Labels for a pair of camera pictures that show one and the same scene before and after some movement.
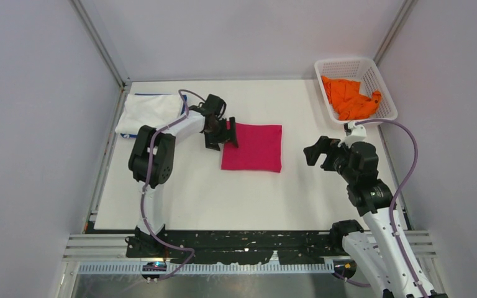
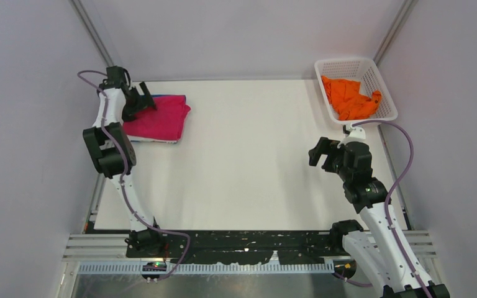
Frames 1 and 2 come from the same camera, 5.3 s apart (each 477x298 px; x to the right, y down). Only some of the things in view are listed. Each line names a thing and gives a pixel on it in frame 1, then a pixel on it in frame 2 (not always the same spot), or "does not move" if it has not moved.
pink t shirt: (259, 148) -> (166, 121)
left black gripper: (213, 143) -> (145, 101)
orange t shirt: (346, 101) does not move
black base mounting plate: (237, 247) does not move
